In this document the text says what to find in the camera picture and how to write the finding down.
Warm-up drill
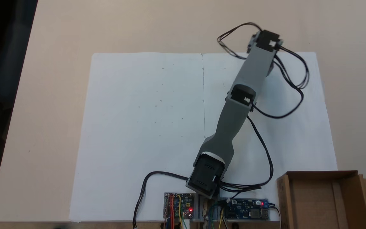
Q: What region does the blue circuit board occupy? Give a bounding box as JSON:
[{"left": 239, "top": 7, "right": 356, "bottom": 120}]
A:
[{"left": 223, "top": 198, "right": 270, "bottom": 221}]

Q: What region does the brown cardboard box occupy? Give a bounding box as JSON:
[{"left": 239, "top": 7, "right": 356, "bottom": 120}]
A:
[{"left": 277, "top": 170, "right": 366, "bottom": 229}]

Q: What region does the black servo cable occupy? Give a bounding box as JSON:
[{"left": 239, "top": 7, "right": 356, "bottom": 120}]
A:
[
  {"left": 274, "top": 46, "right": 310, "bottom": 90},
  {"left": 251, "top": 57, "right": 304, "bottom": 119},
  {"left": 218, "top": 115, "right": 274, "bottom": 193},
  {"left": 217, "top": 22, "right": 263, "bottom": 60}
]

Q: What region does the black power cable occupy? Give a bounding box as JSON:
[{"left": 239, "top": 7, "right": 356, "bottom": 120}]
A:
[{"left": 133, "top": 171, "right": 192, "bottom": 229}]

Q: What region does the circuit board with jumper wires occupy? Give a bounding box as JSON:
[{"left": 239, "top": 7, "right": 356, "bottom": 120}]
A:
[{"left": 163, "top": 192, "right": 195, "bottom": 220}]

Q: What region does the yellow jumper wire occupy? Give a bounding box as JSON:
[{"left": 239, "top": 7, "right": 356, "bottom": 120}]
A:
[{"left": 177, "top": 195, "right": 188, "bottom": 229}]

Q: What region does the red jumper wire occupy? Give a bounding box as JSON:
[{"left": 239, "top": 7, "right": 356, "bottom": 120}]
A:
[{"left": 167, "top": 195, "right": 175, "bottom": 229}]

